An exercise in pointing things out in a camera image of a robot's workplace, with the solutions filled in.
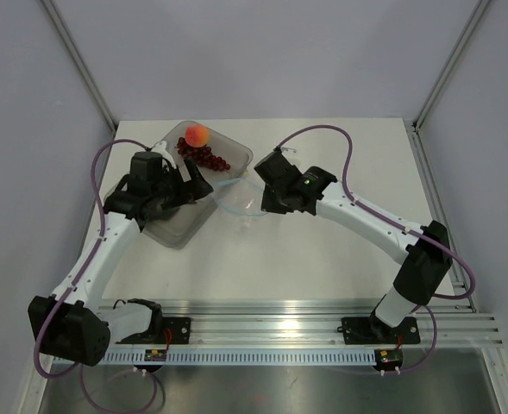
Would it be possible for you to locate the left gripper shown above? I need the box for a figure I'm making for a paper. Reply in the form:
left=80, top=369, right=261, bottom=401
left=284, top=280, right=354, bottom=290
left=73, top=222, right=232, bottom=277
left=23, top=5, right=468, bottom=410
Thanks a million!
left=151, top=158, right=211, bottom=210

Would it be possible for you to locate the clear zip top bag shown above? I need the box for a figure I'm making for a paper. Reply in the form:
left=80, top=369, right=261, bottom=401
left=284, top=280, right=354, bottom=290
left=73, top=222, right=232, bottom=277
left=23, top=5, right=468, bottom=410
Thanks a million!
left=211, top=172, right=266, bottom=230

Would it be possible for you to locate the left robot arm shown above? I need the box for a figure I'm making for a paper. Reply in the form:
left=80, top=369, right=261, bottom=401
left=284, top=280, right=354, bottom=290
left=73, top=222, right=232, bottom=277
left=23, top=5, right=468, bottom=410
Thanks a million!
left=28, top=151, right=213, bottom=367

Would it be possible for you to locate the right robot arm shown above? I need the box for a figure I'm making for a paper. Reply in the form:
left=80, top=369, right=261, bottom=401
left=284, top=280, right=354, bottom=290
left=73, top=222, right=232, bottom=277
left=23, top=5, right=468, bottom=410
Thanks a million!
left=254, top=149, right=451, bottom=343

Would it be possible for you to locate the red grape bunch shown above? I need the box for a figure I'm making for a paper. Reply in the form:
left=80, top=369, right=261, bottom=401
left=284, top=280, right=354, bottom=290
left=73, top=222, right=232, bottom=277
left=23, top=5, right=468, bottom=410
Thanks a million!
left=175, top=137, right=230, bottom=172

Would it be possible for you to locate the clear plastic tray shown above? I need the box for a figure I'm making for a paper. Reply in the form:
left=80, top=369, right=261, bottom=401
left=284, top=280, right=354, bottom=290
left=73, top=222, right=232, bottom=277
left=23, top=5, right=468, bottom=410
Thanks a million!
left=103, top=119, right=254, bottom=250

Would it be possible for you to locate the orange peach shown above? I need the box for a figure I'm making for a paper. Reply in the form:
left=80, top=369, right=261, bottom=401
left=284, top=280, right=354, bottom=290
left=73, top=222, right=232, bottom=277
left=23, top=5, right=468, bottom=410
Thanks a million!
left=185, top=124, right=210, bottom=148

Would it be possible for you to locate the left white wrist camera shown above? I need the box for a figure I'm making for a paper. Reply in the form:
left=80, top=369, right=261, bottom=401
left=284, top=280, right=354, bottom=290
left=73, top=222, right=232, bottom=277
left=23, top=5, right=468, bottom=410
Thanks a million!
left=152, top=140, right=190, bottom=181

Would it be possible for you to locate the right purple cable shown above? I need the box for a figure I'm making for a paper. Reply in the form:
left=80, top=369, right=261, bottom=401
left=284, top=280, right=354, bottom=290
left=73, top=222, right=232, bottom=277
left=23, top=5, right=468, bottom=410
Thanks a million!
left=274, top=124, right=477, bottom=372

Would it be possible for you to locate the purple cable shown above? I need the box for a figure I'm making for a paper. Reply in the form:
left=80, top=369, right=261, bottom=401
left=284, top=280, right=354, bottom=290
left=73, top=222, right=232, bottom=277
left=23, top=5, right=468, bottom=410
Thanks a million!
left=274, top=124, right=477, bottom=372
left=33, top=138, right=166, bottom=409

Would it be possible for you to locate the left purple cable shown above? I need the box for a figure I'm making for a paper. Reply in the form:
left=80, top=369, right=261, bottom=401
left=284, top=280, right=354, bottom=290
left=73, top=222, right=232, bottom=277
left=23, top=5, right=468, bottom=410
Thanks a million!
left=33, top=138, right=166, bottom=409

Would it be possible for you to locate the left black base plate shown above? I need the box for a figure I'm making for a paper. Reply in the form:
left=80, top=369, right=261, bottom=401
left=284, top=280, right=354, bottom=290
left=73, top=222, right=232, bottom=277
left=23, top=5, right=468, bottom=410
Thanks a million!
left=147, top=317, right=191, bottom=346

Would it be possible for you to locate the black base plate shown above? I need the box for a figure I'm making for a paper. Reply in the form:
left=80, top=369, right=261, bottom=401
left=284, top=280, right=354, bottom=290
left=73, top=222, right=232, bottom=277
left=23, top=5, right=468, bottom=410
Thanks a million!
left=147, top=317, right=191, bottom=346
left=336, top=316, right=421, bottom=346

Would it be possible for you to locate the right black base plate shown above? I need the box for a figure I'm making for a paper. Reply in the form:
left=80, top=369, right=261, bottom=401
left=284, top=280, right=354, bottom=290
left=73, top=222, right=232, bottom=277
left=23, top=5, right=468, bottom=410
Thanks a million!
left=336, top=316, right=421, bottom=346

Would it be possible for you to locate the white slotted cable duct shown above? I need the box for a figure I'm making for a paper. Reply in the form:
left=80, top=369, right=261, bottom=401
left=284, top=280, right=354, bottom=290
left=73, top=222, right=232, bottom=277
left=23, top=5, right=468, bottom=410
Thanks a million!
left=99, top=347, right=376, bottom=367

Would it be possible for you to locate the right side aluminium rail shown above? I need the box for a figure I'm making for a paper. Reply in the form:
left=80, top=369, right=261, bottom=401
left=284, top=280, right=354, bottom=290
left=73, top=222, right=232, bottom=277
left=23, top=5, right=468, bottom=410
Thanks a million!
left=405, top=121, right=508, bottom=413

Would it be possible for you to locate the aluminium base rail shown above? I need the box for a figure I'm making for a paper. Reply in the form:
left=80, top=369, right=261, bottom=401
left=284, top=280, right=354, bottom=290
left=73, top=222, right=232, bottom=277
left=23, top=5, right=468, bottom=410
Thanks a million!
left=157, top=299, right=504, bottom=348

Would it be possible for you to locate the left aluminium frame post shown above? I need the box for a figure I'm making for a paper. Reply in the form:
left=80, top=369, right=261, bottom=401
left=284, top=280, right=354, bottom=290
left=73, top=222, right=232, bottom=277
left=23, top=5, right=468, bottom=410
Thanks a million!
left=39, top=0, right=118, bottom=135

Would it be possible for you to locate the aluminium frame post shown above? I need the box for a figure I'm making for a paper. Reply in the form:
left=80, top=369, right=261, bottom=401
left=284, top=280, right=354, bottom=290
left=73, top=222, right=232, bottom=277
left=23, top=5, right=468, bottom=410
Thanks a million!
left=412, top=0, right=494, bottom=133
left=39, top=0, right=118, bottom=135

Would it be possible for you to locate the right aluminium frame post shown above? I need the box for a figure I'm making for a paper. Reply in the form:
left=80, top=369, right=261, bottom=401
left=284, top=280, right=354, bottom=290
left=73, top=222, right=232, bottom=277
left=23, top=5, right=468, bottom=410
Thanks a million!
left=412, top=0, right=494, bottom=133

